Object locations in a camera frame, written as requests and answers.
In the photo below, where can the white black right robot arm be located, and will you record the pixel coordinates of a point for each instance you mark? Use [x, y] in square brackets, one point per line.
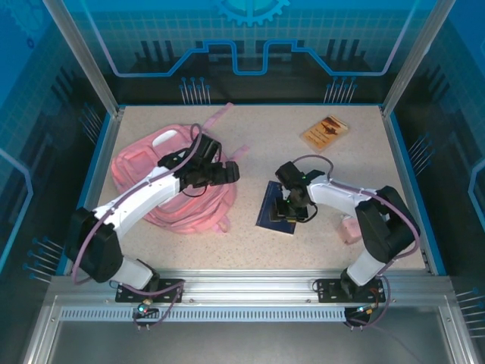
[333, 195]

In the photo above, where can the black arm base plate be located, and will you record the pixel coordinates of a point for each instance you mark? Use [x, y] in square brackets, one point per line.
[327, 290]
[170, 290]

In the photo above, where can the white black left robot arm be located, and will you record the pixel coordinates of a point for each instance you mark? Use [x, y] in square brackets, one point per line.
[132, 201]

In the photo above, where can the aluminium frame post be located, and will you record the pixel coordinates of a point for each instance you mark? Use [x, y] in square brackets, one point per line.
[87, 57]
[413, 57]

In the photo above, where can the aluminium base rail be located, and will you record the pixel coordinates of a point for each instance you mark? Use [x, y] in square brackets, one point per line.
[246, 288]

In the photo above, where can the blue table border strip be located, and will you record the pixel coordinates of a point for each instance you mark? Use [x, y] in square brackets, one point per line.
[89, 178]
[417, 182]

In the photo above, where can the dark blue book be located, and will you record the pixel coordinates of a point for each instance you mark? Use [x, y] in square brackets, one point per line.
[265, 216]

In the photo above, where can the brown cover book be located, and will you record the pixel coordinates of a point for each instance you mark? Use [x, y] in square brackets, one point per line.
[324, 132]

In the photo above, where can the small pale box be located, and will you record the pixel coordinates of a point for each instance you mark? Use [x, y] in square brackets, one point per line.
[348, 231]

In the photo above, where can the pink student backpack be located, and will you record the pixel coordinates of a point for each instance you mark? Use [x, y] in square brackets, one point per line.
[132, 163]

